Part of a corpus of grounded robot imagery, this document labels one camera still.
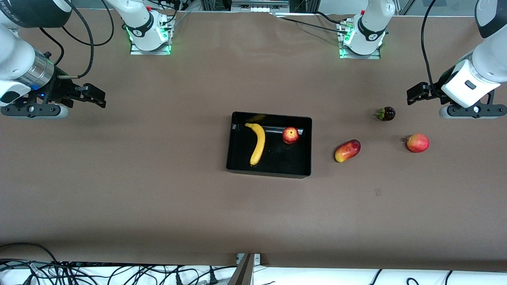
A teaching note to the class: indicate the black rectangular plastic tray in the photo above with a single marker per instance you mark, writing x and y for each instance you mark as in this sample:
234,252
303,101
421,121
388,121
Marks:
285,162

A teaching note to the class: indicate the dark purple mangosteen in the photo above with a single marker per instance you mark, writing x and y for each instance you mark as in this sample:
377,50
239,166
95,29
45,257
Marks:
388,114

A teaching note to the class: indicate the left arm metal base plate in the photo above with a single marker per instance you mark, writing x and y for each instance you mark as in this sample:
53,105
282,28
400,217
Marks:
344,55

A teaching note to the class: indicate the red yellow mango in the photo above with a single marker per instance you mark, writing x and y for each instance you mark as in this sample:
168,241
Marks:
347,151

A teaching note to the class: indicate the aluminium post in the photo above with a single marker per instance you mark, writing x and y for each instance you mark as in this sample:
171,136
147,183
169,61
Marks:
242,273

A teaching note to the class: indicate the table cover sheet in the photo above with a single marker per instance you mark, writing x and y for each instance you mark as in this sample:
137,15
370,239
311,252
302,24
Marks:
158,198

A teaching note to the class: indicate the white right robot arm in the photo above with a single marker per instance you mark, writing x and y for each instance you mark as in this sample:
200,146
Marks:
16,55

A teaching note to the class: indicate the small metal bracket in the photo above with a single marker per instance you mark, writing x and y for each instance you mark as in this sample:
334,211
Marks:
257,259

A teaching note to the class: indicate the large red apple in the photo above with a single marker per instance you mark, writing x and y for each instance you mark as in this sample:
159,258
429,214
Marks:
418,143

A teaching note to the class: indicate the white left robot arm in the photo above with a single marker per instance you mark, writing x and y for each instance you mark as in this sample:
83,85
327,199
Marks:
491,59

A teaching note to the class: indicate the yellow banana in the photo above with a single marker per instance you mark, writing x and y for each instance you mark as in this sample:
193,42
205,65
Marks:
259,146

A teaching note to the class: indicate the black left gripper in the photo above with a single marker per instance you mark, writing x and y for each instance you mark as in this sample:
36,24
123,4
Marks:
435,90

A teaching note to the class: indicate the small red apple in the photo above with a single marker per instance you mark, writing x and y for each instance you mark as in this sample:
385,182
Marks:
290,135

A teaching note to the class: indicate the white lower board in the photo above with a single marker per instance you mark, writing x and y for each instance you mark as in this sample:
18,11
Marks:
336,277

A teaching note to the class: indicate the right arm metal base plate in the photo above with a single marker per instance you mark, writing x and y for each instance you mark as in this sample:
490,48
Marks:
136,49

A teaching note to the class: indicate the white device with ports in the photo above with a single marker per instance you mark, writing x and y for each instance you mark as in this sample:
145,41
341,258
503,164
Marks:
259,4

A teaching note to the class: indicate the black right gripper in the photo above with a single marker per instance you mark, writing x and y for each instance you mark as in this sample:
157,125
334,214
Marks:
63,88

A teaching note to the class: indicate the black power plug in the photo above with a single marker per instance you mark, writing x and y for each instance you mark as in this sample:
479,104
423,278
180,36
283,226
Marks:
179,279
213,278

